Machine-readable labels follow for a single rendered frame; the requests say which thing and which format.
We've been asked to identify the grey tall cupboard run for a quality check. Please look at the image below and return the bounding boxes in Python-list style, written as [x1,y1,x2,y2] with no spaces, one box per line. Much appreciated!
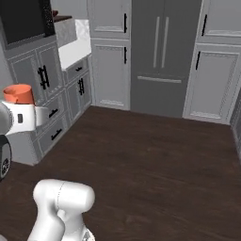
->
[87,0,133,111]
[183,0,241,126]

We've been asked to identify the grey cupboard door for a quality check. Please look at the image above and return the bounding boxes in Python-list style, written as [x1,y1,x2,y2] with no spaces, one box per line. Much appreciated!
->
[37,43,64,100]
[8,54,45,106]

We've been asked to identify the grey base cupboard run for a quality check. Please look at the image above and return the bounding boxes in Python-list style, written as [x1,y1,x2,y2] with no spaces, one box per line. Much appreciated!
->
[62,55,94,124]

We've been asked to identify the grey fridge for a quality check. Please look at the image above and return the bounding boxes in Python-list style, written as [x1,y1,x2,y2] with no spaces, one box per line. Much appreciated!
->
[130,0,202,120]

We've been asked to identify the black drawer handle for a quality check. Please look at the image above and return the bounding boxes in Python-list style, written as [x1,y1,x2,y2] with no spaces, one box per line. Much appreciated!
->
[48,108,59,120]
[50,128,63,141]

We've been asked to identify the black door handle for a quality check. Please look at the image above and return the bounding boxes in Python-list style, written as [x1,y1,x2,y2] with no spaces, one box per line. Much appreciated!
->
[37,67,46,90]
[41,64,51,88]

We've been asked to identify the grey speckled block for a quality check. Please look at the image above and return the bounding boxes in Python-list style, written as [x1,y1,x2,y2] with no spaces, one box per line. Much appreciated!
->
[52,10,78,49]

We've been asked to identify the grey cabinet side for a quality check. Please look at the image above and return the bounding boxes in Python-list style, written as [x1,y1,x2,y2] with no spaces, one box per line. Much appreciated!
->
[230,88,241,158]

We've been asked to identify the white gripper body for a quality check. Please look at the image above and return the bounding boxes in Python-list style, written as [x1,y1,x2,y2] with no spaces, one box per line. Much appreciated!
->
[33,105,50,127]

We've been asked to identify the grey drawer front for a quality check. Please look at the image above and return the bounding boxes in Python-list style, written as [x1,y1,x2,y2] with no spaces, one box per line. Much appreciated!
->
[37,115,70,155]
[34,93,66,128]

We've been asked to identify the orange cup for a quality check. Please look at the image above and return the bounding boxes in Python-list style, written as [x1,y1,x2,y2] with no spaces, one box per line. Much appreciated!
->
[2,83,36,106]

